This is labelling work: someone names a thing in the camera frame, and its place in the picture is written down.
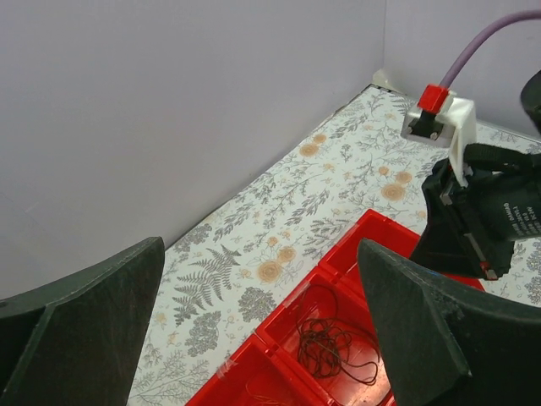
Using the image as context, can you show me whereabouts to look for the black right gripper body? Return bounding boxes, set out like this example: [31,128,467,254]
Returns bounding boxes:
[422,160,540,279]

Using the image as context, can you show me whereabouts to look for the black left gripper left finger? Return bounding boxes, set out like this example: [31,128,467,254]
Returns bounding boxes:
[1,237,164,405]

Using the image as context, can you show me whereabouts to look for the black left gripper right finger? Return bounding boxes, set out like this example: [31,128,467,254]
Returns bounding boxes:
[357,239,540,405]

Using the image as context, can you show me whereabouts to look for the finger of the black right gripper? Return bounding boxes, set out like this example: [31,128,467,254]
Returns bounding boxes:
[409,202,486,277]

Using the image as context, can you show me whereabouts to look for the orange thin wire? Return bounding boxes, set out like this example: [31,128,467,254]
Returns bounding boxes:
[249,391,288,406]

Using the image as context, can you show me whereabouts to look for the red three-compartment plastic tray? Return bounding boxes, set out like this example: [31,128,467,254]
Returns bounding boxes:
[184,209,485,406]

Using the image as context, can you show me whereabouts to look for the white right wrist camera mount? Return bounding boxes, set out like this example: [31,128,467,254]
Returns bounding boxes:
[401,84,477,187]

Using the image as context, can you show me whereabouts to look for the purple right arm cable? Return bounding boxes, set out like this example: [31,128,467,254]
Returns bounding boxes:
[439,8,541,90]

